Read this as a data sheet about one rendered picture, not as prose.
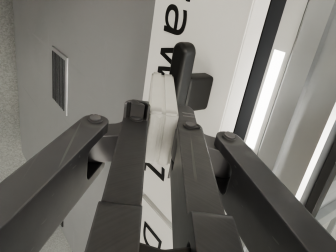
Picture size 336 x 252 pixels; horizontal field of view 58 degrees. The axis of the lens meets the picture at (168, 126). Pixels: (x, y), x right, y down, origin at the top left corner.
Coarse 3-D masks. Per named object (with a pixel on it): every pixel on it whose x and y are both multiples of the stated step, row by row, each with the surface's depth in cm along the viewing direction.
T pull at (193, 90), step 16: (176, 48) 20; (192, 48) 20; (176, 64) 21; (192, 64) 21; (176, 80) 21; (192, 80) 22; (208, 80) 23; (176, 96) 21; (192, 96) 22; (208, 96) 23
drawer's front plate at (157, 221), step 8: (144, 200) 37; (144, 208) 37; (152, 208) 36; (144, 216) 38; (152, 216) 36; (160, 216) 35; (152, 224) 36; (160, 224) 35; (168, 224) 34; (160, 232) 35; (168, 232) 34; (152, 240) 37; (168, 240) 34; (160, 248) 36; (168, 248) 34
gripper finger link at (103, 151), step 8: (112, 128) 14; (104, 136) 14; (112, 136) 14; (96, 144) 14; (104, 144) 14; (112, 144) 14; (96, 152) 14; (104, 152) 14; (112, 152) 14; (88, 160) 14; (96, 160) 14; (104, 160) 14
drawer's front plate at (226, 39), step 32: (160, 0) 27; (192, 0) 24; (224, 0) 21; (256, 0) 19; (160, 32) 27; (192, 32) 24; (224, 32) 22; (256, 32) 21; (160, 64) 28; (224, 64) 22; (224, 96) 22; (224, 128) 23; (160, 192) 31
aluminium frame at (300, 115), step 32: (320, 0) 19; (320, 32) 19; (288, 64) 21; (320, 64) 20; (288, 96) 21; (320, 96) 20; (288, 128) 22; (320, 128) 20; (288, 160) 22; (320, 160) 21; (320, 192) 22
